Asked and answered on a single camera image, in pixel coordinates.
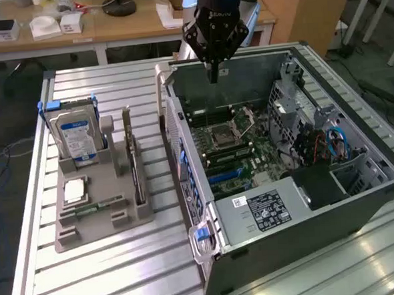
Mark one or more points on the black floor stand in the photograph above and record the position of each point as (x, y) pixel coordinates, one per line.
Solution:
(380, 87)

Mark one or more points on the white square container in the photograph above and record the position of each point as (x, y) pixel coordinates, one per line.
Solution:
(45, 28)

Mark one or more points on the white box black lid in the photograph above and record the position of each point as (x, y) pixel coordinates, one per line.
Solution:
(2, 30)

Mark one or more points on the green motherboard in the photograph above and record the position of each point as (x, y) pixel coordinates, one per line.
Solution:
(267, 150)

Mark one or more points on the grey power supply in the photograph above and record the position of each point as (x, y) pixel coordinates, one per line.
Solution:
(235, 225)

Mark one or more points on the wooden cabinet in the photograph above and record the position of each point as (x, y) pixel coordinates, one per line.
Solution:
(309, 13)

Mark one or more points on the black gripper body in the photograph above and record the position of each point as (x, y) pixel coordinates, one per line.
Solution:
(215, 16)

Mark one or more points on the green RAM stick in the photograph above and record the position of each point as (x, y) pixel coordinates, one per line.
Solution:
(87, 209)

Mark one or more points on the small white box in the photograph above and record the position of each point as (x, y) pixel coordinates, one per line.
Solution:
(71, 24)

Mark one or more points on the hard disk in blue carrier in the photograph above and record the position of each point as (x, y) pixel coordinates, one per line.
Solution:
(76, 135)

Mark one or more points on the black chair base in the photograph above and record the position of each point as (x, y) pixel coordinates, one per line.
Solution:
(22, 73)

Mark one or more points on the CPU socket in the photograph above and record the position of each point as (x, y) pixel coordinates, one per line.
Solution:
(221, 136)

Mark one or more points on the black expansion slot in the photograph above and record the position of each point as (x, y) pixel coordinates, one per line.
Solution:
(231, 185)

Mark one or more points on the metal disk bay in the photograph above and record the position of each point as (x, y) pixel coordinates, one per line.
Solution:
(288, 108)

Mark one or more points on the white table frame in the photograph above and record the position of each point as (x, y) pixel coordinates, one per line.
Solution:
(355, 19)

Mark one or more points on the grey parts rack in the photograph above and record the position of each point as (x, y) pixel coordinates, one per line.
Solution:
(98, 233)

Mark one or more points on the metal socket cover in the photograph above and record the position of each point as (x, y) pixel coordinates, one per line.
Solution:
(244, 121)

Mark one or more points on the wooden desk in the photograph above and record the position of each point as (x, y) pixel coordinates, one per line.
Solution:
(126, 28)

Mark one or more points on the blue card retention clips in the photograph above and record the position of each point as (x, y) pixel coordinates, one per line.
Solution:
(189, 174)

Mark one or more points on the open black PC case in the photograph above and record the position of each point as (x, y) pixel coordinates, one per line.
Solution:
(290, 248)

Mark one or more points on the black RAM slot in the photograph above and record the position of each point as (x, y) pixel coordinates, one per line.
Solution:
(208, 115)

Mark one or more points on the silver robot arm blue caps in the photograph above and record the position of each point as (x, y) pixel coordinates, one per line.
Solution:
(187, 51)

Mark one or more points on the white paper stack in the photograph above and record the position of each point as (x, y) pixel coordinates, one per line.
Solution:
(169, 17)

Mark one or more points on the black lamp base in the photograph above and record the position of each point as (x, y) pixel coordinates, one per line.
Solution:
(119, 8)

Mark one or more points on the black RAM stick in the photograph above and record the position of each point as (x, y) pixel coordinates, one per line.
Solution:
(227, 154)

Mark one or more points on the blue case latch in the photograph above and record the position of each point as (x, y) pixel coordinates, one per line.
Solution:
(202, 235)

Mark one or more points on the silver CPU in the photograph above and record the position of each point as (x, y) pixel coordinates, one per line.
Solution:
(74, 190)

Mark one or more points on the gpu card with metal bracket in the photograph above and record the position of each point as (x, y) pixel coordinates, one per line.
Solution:
(136, 171)

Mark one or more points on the grey cylinder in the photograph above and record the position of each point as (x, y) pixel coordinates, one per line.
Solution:
(23, 1)

